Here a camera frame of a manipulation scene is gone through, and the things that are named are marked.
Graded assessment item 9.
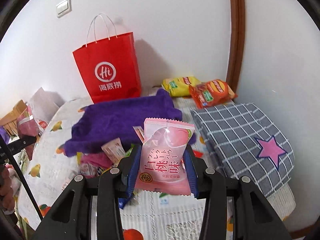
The pink peach snack packet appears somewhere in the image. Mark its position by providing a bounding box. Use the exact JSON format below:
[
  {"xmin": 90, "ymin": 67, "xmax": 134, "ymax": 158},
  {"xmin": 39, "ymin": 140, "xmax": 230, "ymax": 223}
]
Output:
[{"xmin": 135, "ymin": 118, "xmax": 195, "ymax": 196}]

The person's left hand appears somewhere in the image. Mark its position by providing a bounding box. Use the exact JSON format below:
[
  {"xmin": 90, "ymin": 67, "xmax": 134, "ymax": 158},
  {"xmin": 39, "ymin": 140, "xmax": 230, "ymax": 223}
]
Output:
[{"xmin": 0, "ymin": 165, "xmax": 15, "ymax": 211}]

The pale pink wafer packet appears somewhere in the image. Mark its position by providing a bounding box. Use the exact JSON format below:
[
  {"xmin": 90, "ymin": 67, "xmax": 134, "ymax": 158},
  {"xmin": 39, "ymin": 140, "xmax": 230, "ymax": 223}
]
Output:
[{"xmin": 101, "ymin": 138, "xmax": 126, "ymax": 166}]

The wooden chair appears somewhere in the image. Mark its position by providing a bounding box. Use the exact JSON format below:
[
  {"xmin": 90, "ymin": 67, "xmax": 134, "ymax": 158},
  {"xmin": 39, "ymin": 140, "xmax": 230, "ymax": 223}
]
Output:
[{"xmin": 0, "ymin": 100, "xmax": 27, "ymax": 137}]

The magenta snack packet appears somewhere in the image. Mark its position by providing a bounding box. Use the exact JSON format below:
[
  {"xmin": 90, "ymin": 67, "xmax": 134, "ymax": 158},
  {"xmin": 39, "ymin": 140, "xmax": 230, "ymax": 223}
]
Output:
[{"xmin": 76, "ymin": 152, "xmax": 113, "ymax": 179}]

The fruit print tablecloth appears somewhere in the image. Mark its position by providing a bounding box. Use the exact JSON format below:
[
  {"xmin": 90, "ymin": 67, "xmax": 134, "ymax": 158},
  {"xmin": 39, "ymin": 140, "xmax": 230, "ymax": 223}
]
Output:
[{"xmin": 25, "ymin": 89, "xmax": 294, "ymax": 239}]

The purple fleece tray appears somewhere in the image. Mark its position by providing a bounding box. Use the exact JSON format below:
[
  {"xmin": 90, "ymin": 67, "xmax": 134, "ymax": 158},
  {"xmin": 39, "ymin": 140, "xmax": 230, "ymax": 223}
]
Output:
[{"xmin": 63, "ymin": 88, "xmax": 182, "ymax": 157}]

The grey checked star cloth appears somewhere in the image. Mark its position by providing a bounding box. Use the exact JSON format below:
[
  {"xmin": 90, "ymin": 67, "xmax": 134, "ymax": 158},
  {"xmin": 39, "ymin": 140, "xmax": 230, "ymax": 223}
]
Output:
[{"xmin": 191, "ymin": 103, "xmax": 295, "ymax": 197}]

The white plastic bag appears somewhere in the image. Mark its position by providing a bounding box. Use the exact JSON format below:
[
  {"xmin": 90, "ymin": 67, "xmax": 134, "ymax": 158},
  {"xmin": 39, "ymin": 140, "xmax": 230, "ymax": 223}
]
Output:
[{"xmin": 17, "ymin": 87, "xmax": 59, "ymax": 137}]

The orange chips bag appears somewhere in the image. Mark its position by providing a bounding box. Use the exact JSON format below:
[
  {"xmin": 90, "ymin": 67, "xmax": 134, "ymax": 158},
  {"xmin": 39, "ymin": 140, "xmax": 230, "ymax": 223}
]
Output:
[{"xmin": 189, "ymin": 79, "xmax": 238, "ymax": 109}]

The yellow chips bag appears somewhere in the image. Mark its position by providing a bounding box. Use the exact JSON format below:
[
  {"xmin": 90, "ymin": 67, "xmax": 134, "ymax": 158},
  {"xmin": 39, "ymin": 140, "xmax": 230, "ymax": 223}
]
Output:
[{"xmin": 161, "ymin": 76, "xmax": 201, "ymax": 98}]

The red paper shopping bag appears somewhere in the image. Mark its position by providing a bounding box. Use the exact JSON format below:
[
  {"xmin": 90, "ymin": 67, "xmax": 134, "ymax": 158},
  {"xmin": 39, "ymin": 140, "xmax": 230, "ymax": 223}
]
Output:
[{"xmin": 72, "ymin": 12, "xmax": 142, "ymax": 104}]

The brown door frame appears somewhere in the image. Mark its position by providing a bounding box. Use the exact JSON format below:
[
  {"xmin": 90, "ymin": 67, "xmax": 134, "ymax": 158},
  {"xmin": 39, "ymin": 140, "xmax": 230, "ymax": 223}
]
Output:
[{"xmin": 226, "ymin": 0, "xmax": 246, "ymax": 92}]

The white wall switch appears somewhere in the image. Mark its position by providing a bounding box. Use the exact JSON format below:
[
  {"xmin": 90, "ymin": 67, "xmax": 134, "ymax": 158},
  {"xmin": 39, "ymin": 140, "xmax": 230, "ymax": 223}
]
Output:
[{"xmin": 56, "ymin": 0, "xmax": 72, "ymax": 18}]

